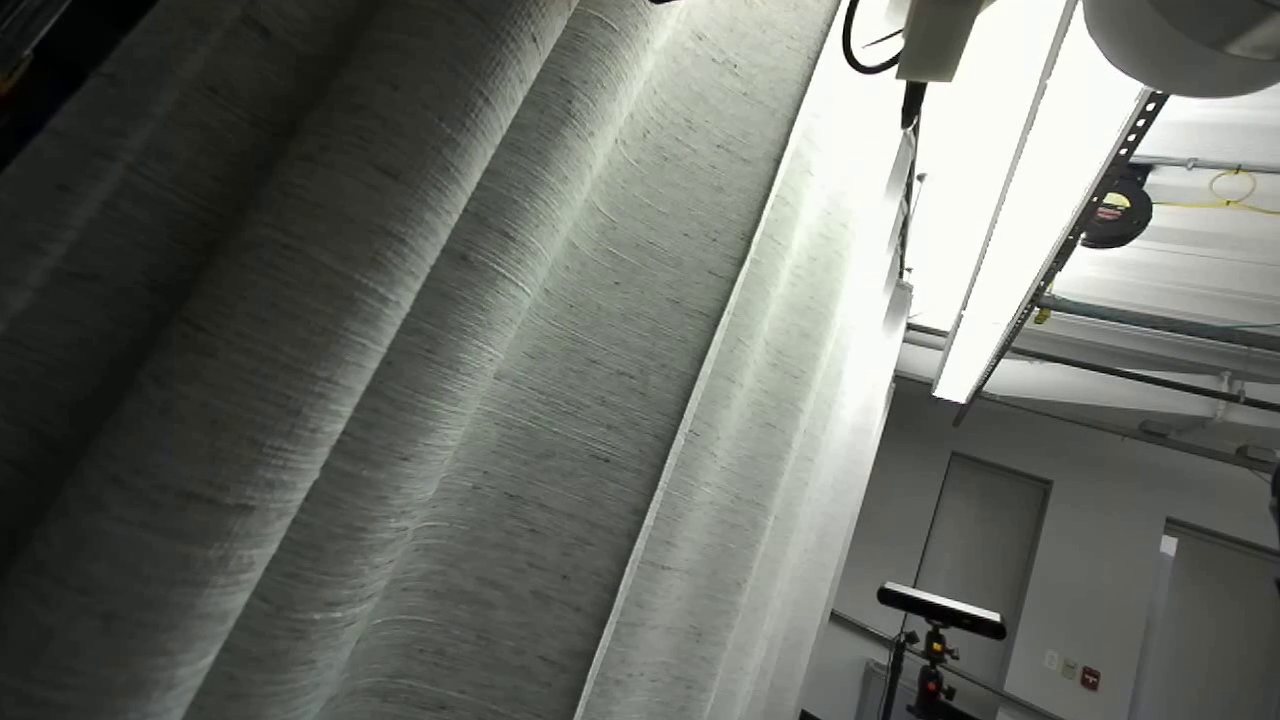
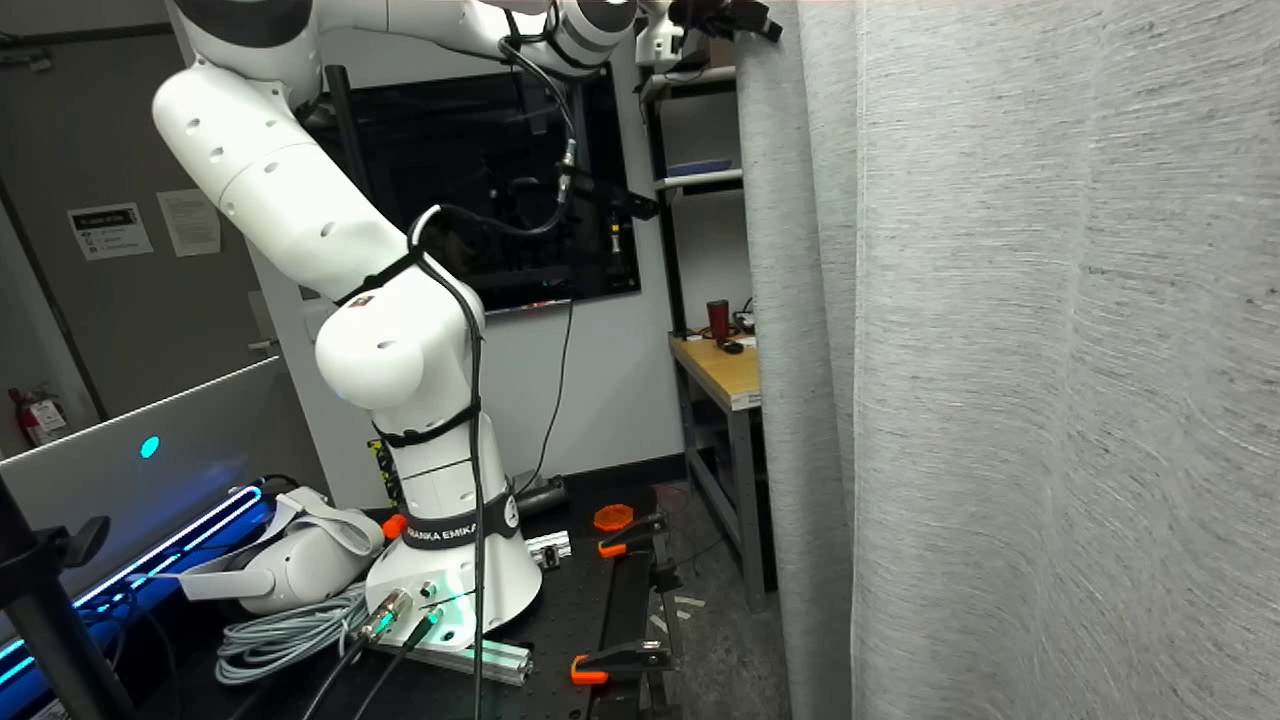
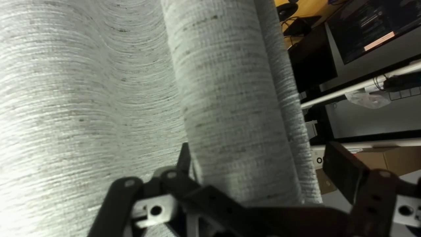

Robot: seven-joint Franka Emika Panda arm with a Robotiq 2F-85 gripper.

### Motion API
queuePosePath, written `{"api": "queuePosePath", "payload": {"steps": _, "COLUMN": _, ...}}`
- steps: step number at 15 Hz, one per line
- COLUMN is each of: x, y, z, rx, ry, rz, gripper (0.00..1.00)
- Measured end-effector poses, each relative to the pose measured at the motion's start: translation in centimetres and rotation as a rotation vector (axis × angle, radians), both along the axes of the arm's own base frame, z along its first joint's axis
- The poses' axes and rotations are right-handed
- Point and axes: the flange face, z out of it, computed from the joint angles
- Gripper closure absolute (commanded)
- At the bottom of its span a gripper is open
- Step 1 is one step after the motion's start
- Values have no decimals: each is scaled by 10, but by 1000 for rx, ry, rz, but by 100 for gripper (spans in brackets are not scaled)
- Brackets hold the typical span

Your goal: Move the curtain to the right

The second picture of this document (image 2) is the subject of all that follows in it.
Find grey coiled cable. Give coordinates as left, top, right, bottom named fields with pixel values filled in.
left=209, top=588, right=372, bottom=692

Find hanging black monitor cable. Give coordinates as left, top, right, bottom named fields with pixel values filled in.
left=520, top=297, right=580, bottom=497

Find black tripod stand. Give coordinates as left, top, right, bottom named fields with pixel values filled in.
left=0, top=476, right=120, bottom=720

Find grey fabric curtain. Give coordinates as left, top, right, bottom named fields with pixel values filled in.
left=735, top=0, right=1280, bottom=720

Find octagonal orange disc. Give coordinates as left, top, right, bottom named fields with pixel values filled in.
left=590, top=500, right=641, bottom=541

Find grey door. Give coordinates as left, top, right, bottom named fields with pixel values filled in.
left=0, top=22, right=278, bottom=425

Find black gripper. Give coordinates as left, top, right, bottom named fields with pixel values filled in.
left=668, top=0, right=785, bottom=44

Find grey computer blue lights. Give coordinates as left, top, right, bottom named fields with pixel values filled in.
left=0, top=352, right=334, bottom=720

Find black perforated workbench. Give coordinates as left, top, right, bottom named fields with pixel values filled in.
left=115, top=470, right=677, bottom=720

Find black monitor screen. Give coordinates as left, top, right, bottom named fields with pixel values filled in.
left=320, top=59, right=646, bottom=322

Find white paper notice black header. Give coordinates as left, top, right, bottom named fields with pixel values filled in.
left=66, top=199, right=157, bottom=266

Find silver aluminium extrusion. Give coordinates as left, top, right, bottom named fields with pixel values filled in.
left=358, top=621, right=541, bottom=692
left=520, top=527, right=580, bottom=569

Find orange black bar clamp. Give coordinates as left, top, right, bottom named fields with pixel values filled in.
left=593, top=517, right=674, bottom=569
left=567, top=642, right=682, bottom=692

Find plain white paper notice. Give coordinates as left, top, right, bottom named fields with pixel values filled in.
left=153, top=184, right=227, bottom=262

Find red cup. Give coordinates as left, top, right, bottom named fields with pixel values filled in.
left=703, top=297, right=735, bottom=355

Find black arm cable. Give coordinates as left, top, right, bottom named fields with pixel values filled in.
left=334, top=38, right=596, bottom=720

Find white VR headset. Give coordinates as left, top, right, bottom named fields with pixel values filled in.
left=177, top=485, right=392, bottom=621

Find wooden top workbench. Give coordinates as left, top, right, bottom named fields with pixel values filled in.
left=665, top=330, right=773, bottom=608

